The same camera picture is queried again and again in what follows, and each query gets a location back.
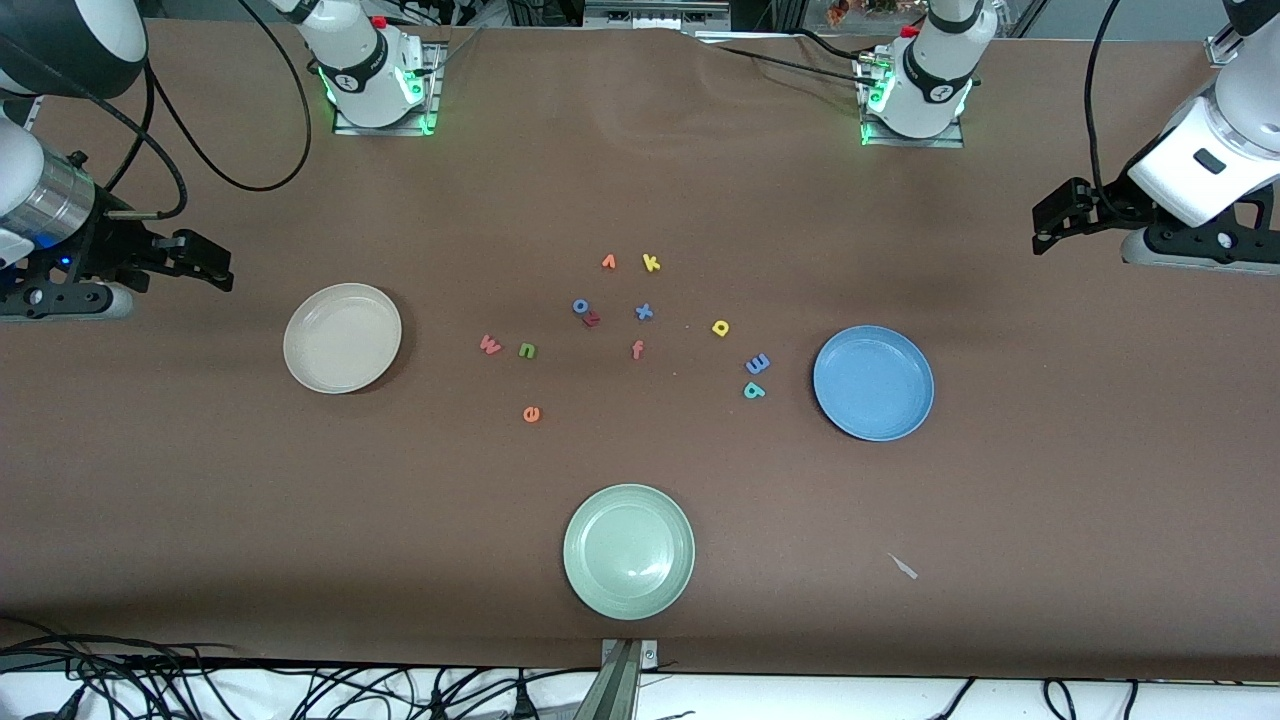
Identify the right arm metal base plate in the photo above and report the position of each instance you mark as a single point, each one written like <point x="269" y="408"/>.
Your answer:
<point x="385" y="130"/>

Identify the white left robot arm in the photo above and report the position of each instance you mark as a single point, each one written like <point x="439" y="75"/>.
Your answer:
<point x="935" y="70"/>

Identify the teal foam letter p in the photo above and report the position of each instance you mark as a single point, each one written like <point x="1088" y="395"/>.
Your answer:
<point x="754" y="391"/>

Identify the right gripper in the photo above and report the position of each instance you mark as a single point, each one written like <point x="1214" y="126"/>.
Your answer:
<point x="108" y="246"/>

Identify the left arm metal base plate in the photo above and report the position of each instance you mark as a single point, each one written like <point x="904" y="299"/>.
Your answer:
<point x="915" y="142"/>

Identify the grey metal box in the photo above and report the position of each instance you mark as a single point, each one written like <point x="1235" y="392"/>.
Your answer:
<point x="655" y="15"/>

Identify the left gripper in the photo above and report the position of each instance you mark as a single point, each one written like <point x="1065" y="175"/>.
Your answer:
<point x="1108" y="207"/>

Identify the beige round plate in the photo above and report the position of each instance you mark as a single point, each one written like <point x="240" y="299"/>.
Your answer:
<point x="342" y="338"/>

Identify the green round plate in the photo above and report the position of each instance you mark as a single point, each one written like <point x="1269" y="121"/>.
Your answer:
<point x="628" y="552"/>

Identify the metal table edge bracket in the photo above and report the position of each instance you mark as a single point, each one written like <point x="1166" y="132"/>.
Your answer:
<point x="622" y="690"/>

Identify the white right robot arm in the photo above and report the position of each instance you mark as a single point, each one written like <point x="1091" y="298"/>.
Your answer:
<point x="365" y="60"/>

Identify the pink foam letter w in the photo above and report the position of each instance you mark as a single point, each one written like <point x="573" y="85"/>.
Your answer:
<point x="490" y="347"/>

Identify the brown table cover sheet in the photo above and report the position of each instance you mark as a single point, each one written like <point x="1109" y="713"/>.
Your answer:
<point x="200" y="500"/>

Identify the aluminium frame rail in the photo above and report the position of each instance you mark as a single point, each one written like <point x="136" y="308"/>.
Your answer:
<point x="1222" y="50"/>

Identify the orange background object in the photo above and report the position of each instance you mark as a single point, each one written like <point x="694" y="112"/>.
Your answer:
<point x="838" y="10"/>

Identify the blue foam letter m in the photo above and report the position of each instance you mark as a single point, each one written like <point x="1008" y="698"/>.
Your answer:
<point x="757" y="364"/>

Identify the white paper scrap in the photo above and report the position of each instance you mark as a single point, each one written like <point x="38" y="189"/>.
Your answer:
<point x="905" y="568"/>

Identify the blue round plate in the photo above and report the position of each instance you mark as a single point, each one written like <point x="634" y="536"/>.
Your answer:
<point x="873" y="383"/>

